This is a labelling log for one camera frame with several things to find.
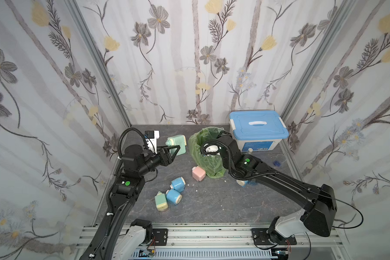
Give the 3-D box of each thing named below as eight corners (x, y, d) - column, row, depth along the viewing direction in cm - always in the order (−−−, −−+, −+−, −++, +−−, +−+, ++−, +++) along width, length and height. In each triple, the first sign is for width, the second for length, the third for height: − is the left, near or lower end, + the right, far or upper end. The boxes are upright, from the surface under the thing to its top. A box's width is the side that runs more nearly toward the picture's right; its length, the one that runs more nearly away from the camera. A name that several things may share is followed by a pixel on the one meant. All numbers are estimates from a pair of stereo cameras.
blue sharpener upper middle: (172, 192, 90) (170, 187, 84) (173, 183, 94) (171, 176, 87) (185, 192, 90) (184, 187, 84) (185, 183, 94) (184, 176, 87)
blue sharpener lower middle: (165, 200, 87) (163, 195, 82) (171, 191, 90) (169, 186, 85) (177, 208, 85) (176, 203, 79) (183, 199, 88) (182, 194, 82)
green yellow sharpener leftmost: (160, 214, 83) (157, 210, 77) (156, 198, 88) (153, 193, 82) (169, 210, 84) (167, 206, 78) (165, 195, 89) (163, 190, 84)
